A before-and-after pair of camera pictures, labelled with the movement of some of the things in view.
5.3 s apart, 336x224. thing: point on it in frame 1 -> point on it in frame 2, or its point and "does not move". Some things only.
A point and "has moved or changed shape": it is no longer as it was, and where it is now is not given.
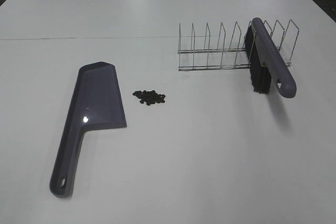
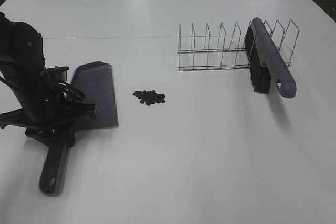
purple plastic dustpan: [96, 105] has moved or changed shape
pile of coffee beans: [149, 97] does not move
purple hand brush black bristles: [267, 62] does not move
